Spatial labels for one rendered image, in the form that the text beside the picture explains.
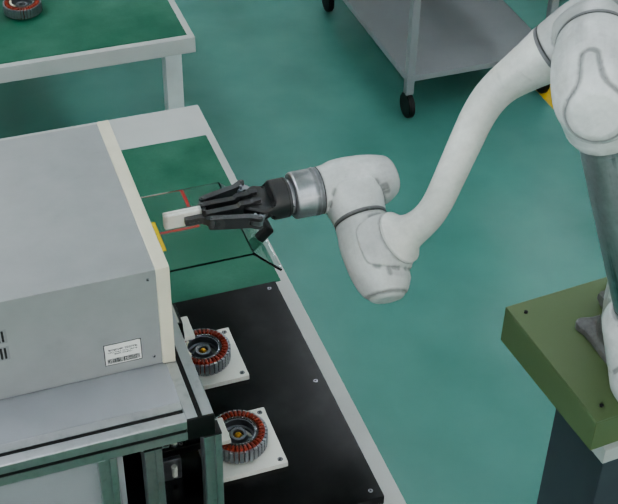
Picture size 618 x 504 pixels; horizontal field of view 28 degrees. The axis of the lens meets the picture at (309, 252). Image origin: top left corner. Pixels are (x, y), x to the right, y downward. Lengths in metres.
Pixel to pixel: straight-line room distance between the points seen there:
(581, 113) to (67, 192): 0.85
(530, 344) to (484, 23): 2.58
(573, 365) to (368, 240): 0.54
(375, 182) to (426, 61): 2.43
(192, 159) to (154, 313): 1.21
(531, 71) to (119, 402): 0.87
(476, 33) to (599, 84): 3.06
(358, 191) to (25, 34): 1.70
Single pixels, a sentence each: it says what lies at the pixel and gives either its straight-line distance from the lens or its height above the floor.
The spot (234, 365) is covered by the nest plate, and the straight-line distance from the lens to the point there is 2.55.
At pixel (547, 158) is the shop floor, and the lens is 4.59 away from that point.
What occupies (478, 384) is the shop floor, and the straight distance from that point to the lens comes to 3.66.
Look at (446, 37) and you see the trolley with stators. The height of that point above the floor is 0.18.
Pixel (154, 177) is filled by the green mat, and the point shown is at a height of 0.75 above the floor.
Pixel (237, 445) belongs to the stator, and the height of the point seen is 0.82.
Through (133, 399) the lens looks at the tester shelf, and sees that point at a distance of 2.03.
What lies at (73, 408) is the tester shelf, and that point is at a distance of 2.03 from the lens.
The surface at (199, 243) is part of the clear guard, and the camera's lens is 2.40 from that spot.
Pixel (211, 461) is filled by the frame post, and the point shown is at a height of 0.99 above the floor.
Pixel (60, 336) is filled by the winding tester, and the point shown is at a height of 1.22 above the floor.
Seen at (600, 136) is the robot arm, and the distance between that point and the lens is 1.92.
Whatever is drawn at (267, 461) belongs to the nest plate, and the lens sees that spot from 2.38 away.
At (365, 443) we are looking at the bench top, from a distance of 2.46.
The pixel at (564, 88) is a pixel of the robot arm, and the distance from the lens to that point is 1.91.
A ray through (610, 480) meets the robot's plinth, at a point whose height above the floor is 0.54.
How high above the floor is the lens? 2.57
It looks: 39 degrees down
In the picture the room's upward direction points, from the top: 1 degrees clockwise
